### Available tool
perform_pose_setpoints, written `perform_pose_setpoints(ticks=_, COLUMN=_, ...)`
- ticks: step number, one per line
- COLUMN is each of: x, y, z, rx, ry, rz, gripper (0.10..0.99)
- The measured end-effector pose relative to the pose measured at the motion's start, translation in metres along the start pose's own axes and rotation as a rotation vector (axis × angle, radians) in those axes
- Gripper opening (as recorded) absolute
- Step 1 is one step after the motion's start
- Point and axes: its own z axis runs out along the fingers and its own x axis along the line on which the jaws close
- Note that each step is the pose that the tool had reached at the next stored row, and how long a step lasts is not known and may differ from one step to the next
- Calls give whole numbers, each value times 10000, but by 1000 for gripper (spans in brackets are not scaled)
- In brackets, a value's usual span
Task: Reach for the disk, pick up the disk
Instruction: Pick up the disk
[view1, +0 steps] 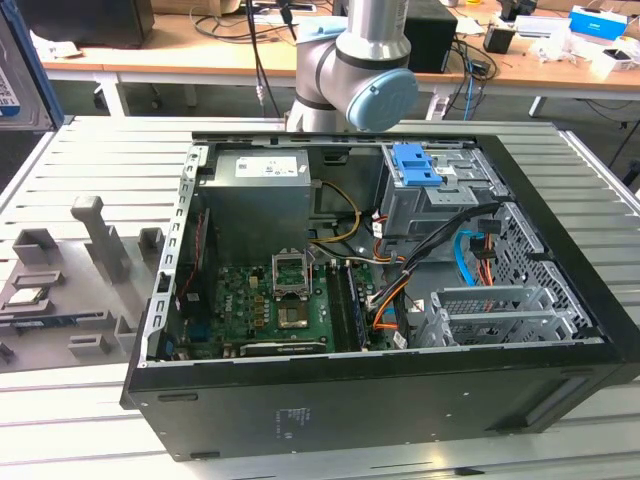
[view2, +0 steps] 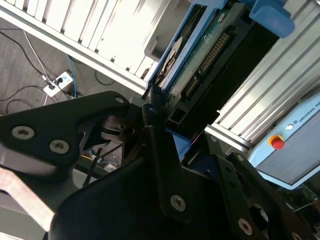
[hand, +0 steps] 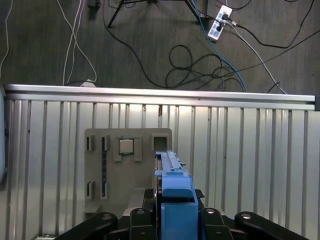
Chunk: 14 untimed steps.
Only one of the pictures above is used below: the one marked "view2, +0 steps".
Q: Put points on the hard disk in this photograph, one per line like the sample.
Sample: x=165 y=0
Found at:
x=212 y=75

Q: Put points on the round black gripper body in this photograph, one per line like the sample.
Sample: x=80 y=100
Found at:
x=120 y=200

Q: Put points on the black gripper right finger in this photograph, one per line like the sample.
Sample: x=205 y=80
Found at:
x=250 y=200

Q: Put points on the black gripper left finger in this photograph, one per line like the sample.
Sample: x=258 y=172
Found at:
x=50 y=117

